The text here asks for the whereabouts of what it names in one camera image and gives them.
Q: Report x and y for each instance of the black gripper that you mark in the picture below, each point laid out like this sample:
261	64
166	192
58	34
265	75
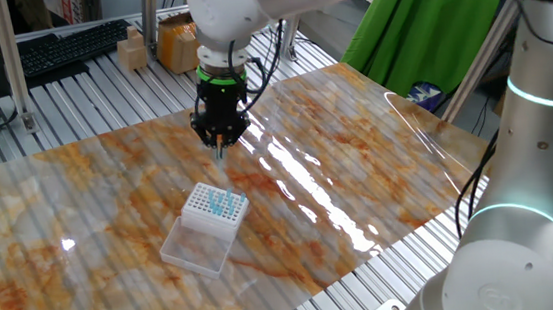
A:
221	102

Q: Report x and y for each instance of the blue pipette tip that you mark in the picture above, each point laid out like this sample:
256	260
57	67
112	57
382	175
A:
231	202
219	211
220	155
234	211
211	196
215	205
242	198
228	194

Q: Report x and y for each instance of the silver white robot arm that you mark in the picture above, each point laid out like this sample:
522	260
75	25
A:
532	152

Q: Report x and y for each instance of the white pipette tip holder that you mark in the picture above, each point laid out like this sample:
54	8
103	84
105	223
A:
207	223

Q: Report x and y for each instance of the taped cardboard box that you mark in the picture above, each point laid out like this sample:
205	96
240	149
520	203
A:
174	48

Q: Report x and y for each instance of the wooden block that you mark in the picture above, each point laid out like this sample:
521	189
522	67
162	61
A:
132	52

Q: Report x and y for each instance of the clear plastic box lid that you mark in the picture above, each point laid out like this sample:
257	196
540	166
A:
195	252

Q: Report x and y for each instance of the orange marble pattern sheet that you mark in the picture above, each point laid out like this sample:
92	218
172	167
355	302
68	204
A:
109	190

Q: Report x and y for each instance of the black keyboard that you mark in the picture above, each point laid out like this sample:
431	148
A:
71	47

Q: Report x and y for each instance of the blue patterned bag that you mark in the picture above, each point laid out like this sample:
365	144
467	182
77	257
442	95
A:
422	96

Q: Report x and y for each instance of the green cloth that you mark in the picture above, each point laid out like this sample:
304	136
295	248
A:
422	37

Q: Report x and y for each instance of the aluminium frame post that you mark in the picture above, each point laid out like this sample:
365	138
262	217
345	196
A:
150	15
9	58
470	78

